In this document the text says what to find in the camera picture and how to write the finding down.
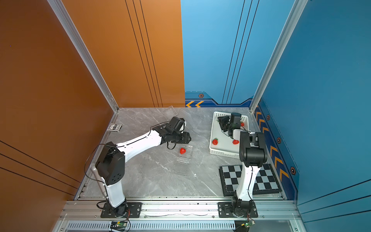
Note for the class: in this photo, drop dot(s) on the strawberry seven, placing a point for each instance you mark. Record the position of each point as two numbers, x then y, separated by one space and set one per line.
215 141

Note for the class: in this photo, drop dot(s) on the green circuit board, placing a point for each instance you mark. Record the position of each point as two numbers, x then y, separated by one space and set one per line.
247 224
119 226

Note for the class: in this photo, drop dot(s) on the left green circuit board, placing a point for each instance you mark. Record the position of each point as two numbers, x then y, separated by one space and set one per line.
119 226

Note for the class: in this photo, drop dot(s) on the white perforated plastic basket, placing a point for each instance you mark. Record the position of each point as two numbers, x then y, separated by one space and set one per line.
225 146

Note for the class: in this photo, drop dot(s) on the aluminium corner post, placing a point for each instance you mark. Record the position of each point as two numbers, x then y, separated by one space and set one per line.
286 33
68 25

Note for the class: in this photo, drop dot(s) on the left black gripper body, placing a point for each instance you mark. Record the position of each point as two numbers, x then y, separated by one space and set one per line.
180 137

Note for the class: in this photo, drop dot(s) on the black white checkerboard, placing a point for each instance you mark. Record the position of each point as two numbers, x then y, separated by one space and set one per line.
266 181

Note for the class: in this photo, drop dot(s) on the aluminium front rail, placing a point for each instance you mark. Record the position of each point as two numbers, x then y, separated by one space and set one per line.
181 209

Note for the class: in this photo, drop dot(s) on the clear clamshell near wall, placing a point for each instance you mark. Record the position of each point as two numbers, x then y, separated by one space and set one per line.
171 112

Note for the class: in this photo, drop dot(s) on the left aluminium corner post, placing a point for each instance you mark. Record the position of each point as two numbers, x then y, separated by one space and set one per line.
68 25

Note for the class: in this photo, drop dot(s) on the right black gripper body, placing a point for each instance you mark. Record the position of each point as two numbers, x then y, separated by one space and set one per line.
225 123

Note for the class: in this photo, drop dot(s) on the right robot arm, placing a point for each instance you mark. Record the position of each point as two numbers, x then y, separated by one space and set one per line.
252 154

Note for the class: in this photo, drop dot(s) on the grey metal cylinder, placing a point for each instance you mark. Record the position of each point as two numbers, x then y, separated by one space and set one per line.
99 180

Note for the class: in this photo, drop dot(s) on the right aluminium corner post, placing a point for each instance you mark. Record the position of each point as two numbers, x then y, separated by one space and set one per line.
286 33

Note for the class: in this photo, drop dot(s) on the right green circuit board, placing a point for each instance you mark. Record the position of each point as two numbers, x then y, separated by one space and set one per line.
247 224

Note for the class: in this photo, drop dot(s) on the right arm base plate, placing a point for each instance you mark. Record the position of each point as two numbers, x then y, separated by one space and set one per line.
226 210

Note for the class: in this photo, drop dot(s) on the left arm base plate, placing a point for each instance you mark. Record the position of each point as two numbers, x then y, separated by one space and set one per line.
125 210

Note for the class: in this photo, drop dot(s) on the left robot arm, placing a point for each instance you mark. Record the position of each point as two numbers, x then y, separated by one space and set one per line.
109 168

